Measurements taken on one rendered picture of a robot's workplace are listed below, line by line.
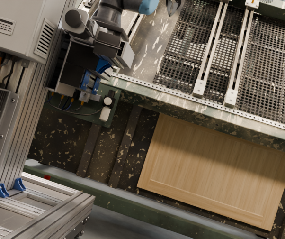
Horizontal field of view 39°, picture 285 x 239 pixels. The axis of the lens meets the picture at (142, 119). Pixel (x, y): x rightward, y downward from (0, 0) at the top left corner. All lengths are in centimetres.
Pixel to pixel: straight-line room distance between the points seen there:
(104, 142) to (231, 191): 89
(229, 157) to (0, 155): 154
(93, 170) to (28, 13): 153
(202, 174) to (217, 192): 15
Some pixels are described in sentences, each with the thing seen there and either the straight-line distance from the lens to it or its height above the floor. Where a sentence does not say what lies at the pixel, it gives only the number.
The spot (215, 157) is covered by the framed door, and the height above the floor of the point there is 59.
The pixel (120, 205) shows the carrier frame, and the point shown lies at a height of 15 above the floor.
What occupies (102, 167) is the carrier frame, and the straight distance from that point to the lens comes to 274.
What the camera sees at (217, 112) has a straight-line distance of 246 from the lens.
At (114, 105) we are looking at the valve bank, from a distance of 245.
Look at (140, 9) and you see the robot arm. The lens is 192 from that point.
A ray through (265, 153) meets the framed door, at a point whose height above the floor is 71.
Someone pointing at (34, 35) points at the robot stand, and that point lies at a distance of 145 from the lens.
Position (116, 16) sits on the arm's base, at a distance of 195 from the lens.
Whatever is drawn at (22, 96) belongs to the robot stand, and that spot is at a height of 63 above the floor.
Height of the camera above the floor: 68
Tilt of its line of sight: level
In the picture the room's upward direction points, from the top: 18 degrees clockwise
